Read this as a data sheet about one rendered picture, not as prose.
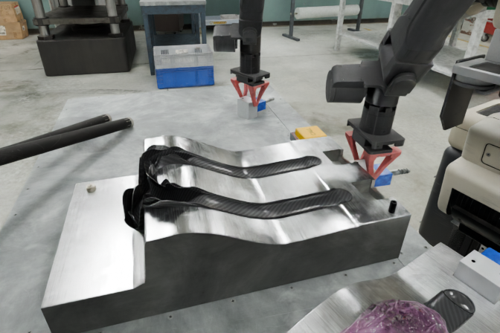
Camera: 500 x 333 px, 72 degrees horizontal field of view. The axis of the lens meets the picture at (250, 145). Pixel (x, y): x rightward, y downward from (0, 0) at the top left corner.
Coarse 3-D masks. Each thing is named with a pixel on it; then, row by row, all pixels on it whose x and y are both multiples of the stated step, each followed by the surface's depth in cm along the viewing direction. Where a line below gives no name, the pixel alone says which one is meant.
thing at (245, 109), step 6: (246, 96) 102; (240, 102) 100; (246, 102) 98; (264, 102) 103; (240, 108) 101; (246, 108) 99; (252, 108) 99; (258, 108) 102; (264, 108) 104; (240, 114) 102; (246, 114) 100; (252, 114) 100
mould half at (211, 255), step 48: (144, 144) 59; (192, 144) 61; (288, 144) 69; (336, 144) 69; (96, 192) 59; (240, 192) 54; (288, 192) 56; (96, 240) 49; (144, 240) 40; (192, 240) 41; (240, 240) 43; (288, 240) 46; (336, 240) 48; (384, 240) 51; (48, 288) 42; (96, 288) 42; (144, 288) 43; (192, 288) 45; (240, 288) 48
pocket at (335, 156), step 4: (324, 152) 67; (328, 152) 67; (332, 152) 67; (336, 152) 67; (340, 152) 67; (328, 156) 67; (332, 156) 68; (336, 156) 68; (340, 156) 68; (332, 160) 68; (336, 160) 68; (340, 160) 68; (344, 160) 66; (336, 164) 67; (340, 164) 67
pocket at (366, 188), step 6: (366, 180) 58; (372, 180) 58; (354, 186) 58; (360, 186) 58; (366, 186) 59; (372, 186) 58; (360, 192) 59; (366, 192) 59; (372, 192) 58; (378, 192) 57; (366, 198) 58; (372, 198) 58; (378, 198) 57
